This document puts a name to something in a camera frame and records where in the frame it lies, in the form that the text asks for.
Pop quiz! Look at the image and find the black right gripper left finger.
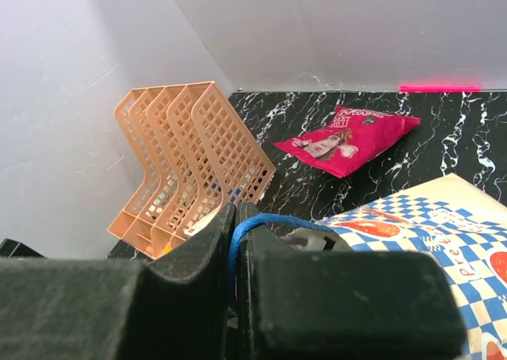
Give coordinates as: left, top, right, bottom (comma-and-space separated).
1, 204, 236, 359

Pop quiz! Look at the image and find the pink popcorn snack bag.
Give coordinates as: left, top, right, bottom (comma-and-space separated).
275, 106, 421, 178

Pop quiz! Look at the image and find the orange plastic file organizer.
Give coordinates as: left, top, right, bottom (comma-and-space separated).
108, 82, 276, 259

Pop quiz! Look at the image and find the pink tape strip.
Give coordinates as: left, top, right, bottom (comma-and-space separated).
398, 84, 482, 93

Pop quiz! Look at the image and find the checkered paper bag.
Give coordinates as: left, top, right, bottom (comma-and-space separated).
227, 172, 507, 360

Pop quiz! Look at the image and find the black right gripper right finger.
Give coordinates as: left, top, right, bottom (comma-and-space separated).
235, 202, 467, 359

